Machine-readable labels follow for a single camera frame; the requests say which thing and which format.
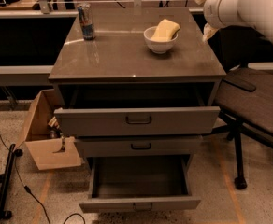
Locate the yellow sponge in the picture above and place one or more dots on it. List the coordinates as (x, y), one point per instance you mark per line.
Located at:
(165, 31)

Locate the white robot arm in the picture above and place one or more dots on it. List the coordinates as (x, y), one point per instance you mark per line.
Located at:
(257, 14)

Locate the white ceramic bowl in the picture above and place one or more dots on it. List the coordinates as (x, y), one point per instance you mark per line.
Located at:
(156, 46)

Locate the black office chair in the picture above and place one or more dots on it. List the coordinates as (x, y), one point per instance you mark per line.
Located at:
(245, 95)

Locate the grey drawer cabinet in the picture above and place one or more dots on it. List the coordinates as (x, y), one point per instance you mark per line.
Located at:
(119, 55)

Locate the blue silver energy drink can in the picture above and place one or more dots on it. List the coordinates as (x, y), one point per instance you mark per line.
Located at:
(86, 20)

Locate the grey top drawer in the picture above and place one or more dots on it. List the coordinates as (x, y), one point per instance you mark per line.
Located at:
(146, 109)

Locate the grey drawer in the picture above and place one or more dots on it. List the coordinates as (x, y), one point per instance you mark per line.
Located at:
(137, 146)
(139, 184)
(146, 109)

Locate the grey middle drawer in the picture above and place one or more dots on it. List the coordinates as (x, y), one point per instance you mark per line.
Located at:
(137, 146)

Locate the grey bottom drawer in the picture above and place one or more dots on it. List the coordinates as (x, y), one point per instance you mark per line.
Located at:
(139, 184)

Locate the open cardboard box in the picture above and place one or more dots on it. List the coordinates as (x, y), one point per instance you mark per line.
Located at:
(47, 153)

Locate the black floor stand leg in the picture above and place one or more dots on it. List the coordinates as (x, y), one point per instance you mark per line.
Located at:
(5, 179)

